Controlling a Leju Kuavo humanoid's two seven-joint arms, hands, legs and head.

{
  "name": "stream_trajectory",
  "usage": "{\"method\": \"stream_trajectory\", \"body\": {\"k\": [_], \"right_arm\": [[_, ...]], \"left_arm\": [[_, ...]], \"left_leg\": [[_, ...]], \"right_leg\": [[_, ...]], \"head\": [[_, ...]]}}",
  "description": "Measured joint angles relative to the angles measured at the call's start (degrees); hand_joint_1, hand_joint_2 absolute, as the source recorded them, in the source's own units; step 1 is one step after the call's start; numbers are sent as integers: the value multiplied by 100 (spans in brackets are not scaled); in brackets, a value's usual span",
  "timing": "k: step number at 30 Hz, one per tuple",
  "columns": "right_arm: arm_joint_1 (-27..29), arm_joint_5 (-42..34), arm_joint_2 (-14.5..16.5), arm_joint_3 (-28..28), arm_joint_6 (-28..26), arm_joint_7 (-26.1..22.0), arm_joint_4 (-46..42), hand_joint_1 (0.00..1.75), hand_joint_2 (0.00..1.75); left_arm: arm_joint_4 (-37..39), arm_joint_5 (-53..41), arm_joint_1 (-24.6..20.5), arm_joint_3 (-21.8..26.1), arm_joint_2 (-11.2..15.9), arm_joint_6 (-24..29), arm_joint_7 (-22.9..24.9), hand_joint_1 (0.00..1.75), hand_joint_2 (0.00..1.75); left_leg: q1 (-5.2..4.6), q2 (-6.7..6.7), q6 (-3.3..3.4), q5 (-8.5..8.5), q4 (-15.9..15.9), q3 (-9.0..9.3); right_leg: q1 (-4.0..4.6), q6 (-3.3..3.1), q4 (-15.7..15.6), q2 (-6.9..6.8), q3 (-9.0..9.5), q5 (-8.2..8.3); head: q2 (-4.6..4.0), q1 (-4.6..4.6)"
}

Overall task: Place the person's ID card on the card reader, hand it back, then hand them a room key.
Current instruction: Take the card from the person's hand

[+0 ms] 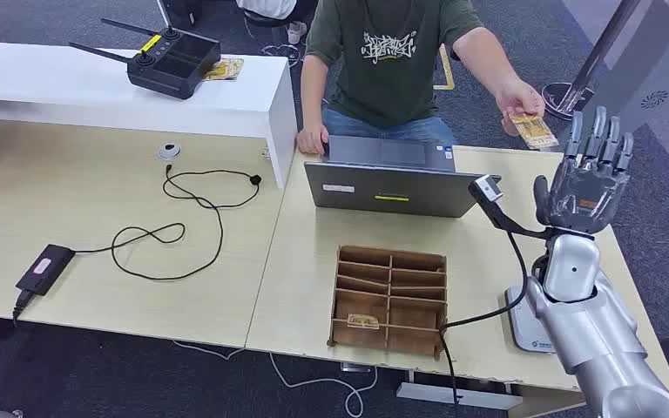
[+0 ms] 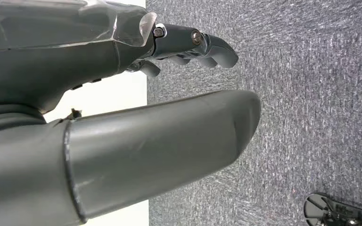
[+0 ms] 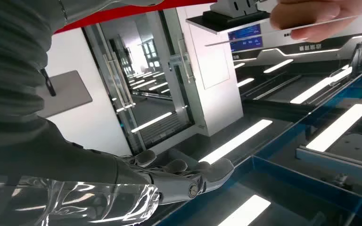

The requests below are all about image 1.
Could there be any chrome stanchion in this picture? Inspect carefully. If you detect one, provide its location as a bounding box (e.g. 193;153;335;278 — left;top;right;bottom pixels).
542;0;643;121

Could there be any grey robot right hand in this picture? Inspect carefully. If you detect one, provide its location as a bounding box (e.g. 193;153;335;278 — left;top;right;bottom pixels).
533;105;636;237

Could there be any white desk crossbeam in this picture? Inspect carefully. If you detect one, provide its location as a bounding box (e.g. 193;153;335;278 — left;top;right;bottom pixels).
396;381;525;412

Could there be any yellow patterned ID card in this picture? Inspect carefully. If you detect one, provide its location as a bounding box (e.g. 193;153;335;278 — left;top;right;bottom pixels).
508;112;559;152

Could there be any grey kiosk stand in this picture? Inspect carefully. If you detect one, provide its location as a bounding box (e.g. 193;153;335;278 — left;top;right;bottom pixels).
559;0;669;157

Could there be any bystander person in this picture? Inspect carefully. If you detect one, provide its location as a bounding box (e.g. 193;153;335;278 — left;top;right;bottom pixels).
234;0;320;46

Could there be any tangled purple cable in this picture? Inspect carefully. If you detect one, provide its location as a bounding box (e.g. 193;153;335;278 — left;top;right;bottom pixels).
260;43;313;73

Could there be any worn yellow card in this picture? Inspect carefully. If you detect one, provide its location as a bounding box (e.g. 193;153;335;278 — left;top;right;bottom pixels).
202;57;245;82

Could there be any grey card reader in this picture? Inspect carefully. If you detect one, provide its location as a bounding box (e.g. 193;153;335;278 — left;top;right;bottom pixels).
504;285;558;354

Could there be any thin black cable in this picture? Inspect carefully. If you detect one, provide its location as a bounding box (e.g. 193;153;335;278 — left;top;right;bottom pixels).
71;164;262;282

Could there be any person's right hand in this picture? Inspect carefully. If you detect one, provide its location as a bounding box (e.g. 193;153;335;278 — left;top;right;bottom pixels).
296;124;330;156

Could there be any grey laptop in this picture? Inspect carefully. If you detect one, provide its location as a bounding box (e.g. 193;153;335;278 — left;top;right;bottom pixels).
303;135;502;219

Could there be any white shelf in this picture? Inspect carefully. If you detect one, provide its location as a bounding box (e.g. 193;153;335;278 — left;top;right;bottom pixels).
0;40;300;191

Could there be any black adapter box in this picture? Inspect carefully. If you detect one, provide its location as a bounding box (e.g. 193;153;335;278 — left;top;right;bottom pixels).
15;244;76;297

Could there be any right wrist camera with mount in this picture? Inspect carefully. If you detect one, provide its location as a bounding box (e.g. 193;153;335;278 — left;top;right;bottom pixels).
468;174;552;240

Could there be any black plug cable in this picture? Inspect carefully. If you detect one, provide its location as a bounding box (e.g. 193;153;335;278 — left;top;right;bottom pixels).
10;290;36;324

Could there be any white floor cable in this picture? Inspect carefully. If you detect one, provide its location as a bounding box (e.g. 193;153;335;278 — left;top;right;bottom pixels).
172;340;379;418

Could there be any room key card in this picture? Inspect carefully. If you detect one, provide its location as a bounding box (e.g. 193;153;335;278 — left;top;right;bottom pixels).
347;313;381;331

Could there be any black remote controller with antennas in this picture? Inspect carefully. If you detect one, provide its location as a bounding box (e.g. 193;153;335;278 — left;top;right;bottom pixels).
69;17;222;101

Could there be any person's left hand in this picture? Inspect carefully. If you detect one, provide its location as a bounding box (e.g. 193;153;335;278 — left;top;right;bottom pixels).
495;80;546;137

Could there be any wooden compartment box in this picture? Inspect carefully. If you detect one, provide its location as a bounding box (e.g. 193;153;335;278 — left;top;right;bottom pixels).
327;245;449;361

